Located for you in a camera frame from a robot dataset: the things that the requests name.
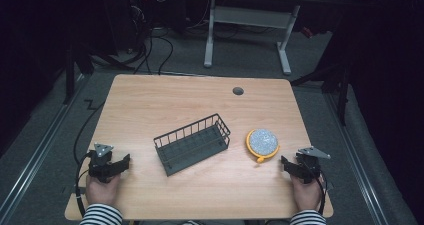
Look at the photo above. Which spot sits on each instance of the grey round table grommet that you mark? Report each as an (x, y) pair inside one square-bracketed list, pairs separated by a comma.
[(238, 91)]

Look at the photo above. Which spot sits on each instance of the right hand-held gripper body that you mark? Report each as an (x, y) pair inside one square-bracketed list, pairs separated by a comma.
[(310, 165)]

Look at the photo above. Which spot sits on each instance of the person's right hand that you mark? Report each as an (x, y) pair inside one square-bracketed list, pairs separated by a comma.
[(306, 196)]

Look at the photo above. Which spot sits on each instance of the white-framed desk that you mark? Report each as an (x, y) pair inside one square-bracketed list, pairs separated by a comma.
[(253, 17)]

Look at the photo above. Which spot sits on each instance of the black metal stand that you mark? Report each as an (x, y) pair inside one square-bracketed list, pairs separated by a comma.
[(70, 75), (340, 85)]

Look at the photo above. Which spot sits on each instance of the yellow round glittery case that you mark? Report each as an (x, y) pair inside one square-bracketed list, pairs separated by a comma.
[(263, 143)]

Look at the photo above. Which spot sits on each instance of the metal floor rail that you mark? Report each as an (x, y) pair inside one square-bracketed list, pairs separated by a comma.
[(36, 151), (356, 161)]

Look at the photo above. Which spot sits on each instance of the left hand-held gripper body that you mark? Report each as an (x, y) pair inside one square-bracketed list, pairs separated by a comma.
[(101, 160)]

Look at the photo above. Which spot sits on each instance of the person's left hand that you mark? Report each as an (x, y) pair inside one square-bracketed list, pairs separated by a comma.
[(101, 191)]

